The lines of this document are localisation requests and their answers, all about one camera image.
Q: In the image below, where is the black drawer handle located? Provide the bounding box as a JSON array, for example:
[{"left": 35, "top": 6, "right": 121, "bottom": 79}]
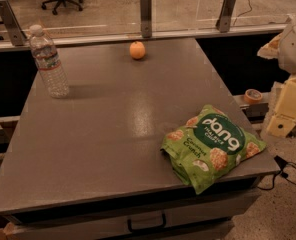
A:
[{"left": 127, "top": 212, "right": 167, "bottom": 234}]

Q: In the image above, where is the black cable on floor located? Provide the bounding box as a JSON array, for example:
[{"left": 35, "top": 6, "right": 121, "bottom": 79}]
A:
[{"left": 256, "top": 155, "right": 296, "bottom": 192}]

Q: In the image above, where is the middle metal bracket post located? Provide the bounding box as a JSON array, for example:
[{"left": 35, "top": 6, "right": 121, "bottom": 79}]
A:
[{"left": 140, "top": 0, "right": 152, "bottom": 38}]

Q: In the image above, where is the orange tape roll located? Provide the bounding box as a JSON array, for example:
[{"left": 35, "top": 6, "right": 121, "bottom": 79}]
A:
[{"left": 244, "top": 89, "right": 263, "bottom": 104}]

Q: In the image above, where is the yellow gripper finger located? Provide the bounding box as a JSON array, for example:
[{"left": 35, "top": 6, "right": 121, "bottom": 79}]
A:
[
  {"left": 267, "top": 75, "right": 296, "bottom": 137},
  {"left": 257, "top": 34, "right": 281, "bottom": 59}
]

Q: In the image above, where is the grey table drawer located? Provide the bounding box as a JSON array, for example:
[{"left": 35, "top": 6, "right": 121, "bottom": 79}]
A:
[{"left": 3, "top": 189, "right": 260, "bottom": 240}]

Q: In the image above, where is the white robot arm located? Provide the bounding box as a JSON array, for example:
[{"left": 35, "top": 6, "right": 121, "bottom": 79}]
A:
[{"left": 257, "top": 14, "right": 296, "bottom": 137}]

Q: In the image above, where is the right metal bracket post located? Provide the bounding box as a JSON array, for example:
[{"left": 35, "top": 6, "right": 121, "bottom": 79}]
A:
[{"left": 216, "top": 0, "right": 236, "bottom": 33}]

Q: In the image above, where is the orange fruit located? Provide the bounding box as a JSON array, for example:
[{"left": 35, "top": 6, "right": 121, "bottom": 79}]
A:
[{"left": 129, "top": 41, "right": 146, "bottom": 60}]

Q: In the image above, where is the clear plastic water bottle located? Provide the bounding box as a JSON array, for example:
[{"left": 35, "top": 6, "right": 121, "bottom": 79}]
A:
[{"left": 29, "top": 25, "right": 70, "bottom": 98}]

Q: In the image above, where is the green Dang chips bag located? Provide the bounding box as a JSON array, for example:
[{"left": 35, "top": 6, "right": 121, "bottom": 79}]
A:
[{"left": 161, "top": 105, "right": 266, "bottom": 195}]

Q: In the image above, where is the metal bracket post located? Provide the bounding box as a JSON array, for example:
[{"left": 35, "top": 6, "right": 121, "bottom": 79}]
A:
[
  {"left": 140, "top": 0, "right": 152, "bottom": 38},
  {"left": 216, "top": 0, "right": 236, "bottom": 33},
  {"left": 0, "top": 0, "right": 27, "bottom": 46}
]

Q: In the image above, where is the left metal bracket post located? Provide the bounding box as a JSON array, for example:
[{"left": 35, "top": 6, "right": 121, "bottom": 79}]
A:
[{"left": 0, "top": 0, "right": 27, "bottom": 46}]

